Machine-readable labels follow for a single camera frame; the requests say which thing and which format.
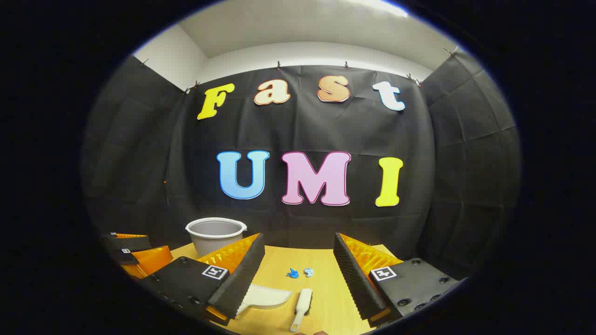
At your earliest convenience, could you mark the white garbage bin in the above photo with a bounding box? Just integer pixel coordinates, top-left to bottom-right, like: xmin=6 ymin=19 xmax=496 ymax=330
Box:
xmin=185 ymin=217 xmax=248 ymax=257

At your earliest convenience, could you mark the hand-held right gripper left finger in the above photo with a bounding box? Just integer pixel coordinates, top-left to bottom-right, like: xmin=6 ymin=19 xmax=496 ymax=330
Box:
xmin=139 ymin=233 xmax=266 ymax=326

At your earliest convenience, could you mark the white dustpan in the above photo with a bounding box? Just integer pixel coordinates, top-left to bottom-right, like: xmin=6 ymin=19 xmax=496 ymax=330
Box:
xmin=235 ymin=284 xmax=294 ymax=318

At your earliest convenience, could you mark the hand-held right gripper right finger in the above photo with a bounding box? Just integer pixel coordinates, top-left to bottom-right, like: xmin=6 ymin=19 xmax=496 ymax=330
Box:
xmin=333 ymin=233 xmax=467 ymax=328

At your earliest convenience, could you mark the small white broom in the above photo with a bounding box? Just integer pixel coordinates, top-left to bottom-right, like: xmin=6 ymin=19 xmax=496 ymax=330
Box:
xmin=289 ymin=288 xmax=313 ymax=333

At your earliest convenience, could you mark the wooden desktop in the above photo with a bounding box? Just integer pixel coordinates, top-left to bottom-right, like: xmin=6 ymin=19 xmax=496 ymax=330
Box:
xmin=170 ymin=242 xmax=403 ymax=335

